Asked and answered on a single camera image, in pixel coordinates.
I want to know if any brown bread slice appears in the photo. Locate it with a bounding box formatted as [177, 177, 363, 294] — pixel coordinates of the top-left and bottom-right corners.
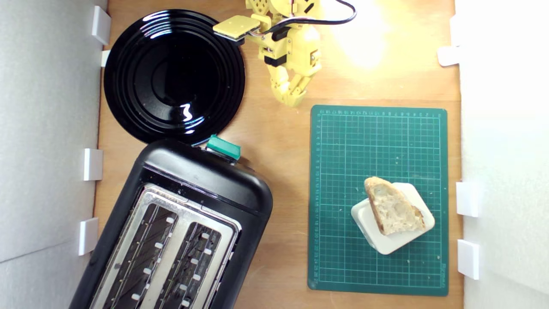
[364, 176, 426, 236]

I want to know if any green toaster lever knob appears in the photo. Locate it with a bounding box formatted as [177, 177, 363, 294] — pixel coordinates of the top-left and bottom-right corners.
[206, 134, 241, 161]

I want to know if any black two-slot toaster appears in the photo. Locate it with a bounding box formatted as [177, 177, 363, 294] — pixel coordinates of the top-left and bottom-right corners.
[69, 138, 274, 309]

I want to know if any green cutting mat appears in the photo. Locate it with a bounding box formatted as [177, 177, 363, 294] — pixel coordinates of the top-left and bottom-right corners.
[308, 105, 449, 297]

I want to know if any black round plate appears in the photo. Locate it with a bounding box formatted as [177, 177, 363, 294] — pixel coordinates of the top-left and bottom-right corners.
[104, 9, 246, 145]

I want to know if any white block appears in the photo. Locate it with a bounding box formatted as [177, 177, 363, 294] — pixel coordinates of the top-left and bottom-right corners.
[351, 182, 436, 255]

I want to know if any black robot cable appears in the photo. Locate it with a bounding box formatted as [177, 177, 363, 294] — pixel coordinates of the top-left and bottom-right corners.
[253, 0, 357, 37]

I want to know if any yellow wrist camera mount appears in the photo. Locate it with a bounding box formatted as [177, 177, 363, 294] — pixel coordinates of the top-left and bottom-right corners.
[212, 15, 263, 47]

